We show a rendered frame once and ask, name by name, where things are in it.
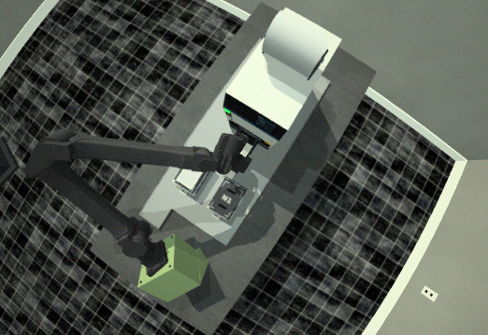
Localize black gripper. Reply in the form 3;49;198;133
232;156;252;173

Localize white cylinder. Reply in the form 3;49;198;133
262;10;332;77

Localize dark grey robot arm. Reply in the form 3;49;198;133
23;129;249;277

